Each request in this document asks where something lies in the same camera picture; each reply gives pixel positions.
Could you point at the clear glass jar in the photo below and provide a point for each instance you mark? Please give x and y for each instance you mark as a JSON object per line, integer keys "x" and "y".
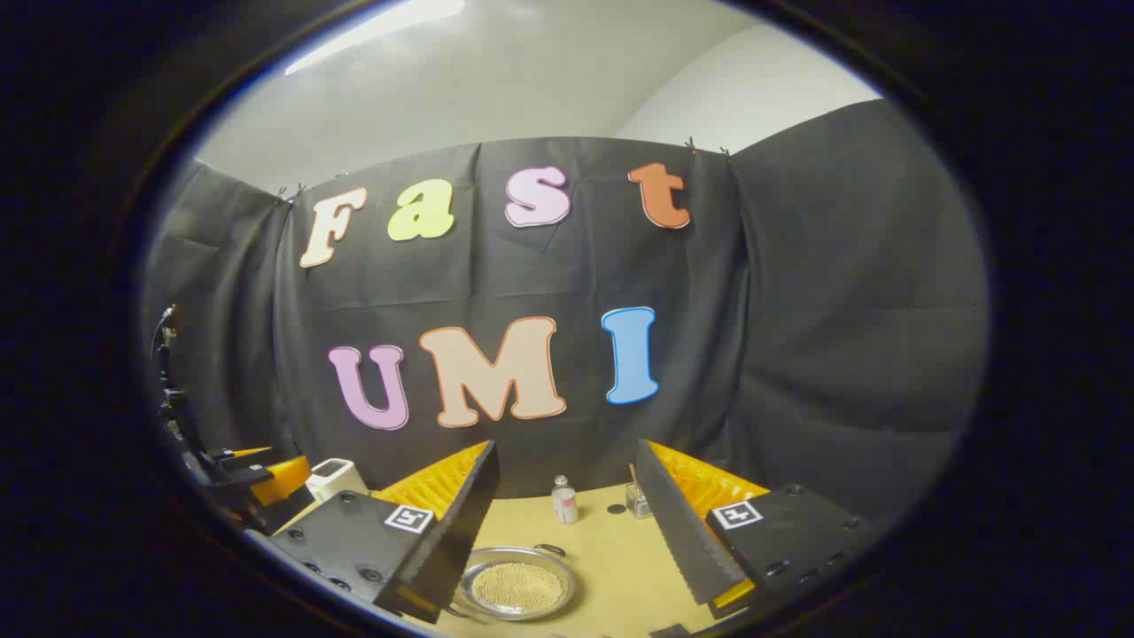
{"x": 638, "y": 505}

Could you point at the white toaster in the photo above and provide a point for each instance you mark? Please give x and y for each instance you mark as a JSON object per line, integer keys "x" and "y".
{"x": 332, "y": 478}

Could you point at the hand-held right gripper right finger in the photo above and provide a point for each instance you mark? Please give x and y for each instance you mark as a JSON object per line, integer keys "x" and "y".
{"x": 673, "y": 532}

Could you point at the black backdrop cloth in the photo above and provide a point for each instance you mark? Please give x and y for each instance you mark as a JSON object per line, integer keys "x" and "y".
{"x": 797, "y": 310}

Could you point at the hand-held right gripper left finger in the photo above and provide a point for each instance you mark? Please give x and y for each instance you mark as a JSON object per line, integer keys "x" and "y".
{"x": 461, "y": 523}

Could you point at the clear bottle with pink label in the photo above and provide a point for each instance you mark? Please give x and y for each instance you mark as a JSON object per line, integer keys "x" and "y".
{"x": 564, "y": 503}

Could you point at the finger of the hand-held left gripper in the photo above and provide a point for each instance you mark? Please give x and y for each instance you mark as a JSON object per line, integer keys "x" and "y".
{"x": 235, "y": 458}
{"x": 283, "y": 478}

